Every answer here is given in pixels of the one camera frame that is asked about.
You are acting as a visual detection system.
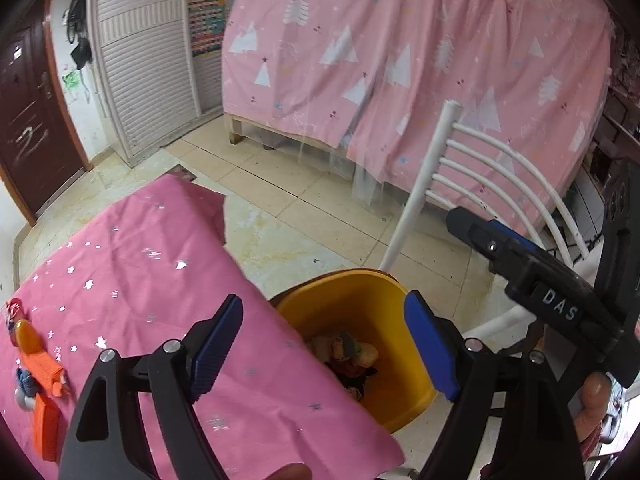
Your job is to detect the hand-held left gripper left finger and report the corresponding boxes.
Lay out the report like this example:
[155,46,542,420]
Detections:
[59,294,245,480]

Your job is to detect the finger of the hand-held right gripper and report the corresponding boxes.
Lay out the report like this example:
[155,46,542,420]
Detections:
[446,207,546,282]
[487,219,549,258]

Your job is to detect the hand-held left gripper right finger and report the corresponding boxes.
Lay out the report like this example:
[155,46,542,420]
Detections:
[403,290,587,480]

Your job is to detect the tan sock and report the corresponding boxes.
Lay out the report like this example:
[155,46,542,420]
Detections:
[345,332,380,366]

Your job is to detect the yellow plastic bin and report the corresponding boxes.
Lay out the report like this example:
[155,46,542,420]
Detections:
[275,269,438,433]

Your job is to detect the orange plastic toy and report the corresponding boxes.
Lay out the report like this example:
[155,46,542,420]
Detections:
[20,345,70,401]

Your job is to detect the orange cardboard box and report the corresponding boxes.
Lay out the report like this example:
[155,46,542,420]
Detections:
[32,394,66,462]

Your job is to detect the red snack wrapper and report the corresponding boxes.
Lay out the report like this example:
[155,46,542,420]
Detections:
[5,299,23,347]

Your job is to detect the person's right hand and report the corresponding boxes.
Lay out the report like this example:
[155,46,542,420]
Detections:
[574,371,611,443]

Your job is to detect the person's left hand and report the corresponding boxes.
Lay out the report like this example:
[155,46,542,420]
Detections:
[261,462,314,480]

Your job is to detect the white metal chair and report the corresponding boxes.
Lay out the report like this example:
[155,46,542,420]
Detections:
[379,100,592,351]

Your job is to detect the pink star tablecloth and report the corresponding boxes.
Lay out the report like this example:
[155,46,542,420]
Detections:
[0,175,406,480]

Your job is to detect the pink tree-print curtain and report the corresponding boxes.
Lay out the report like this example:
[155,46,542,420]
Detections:
[220,0,613,238]

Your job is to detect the white louvered wardrobe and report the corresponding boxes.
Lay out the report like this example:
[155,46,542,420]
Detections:
[87,0,236,168]

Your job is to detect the dark brown door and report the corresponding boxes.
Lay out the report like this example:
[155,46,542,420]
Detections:
[0,0,93,226]

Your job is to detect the hanging black bags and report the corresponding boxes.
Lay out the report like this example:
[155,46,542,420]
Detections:
[65,0,93,71]

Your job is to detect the colourful chart poster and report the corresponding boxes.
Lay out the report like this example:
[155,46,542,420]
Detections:
[187,0,227,58]

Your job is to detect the wooden bed frame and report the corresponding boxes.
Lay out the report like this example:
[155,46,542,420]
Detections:
[227,112,351,151]

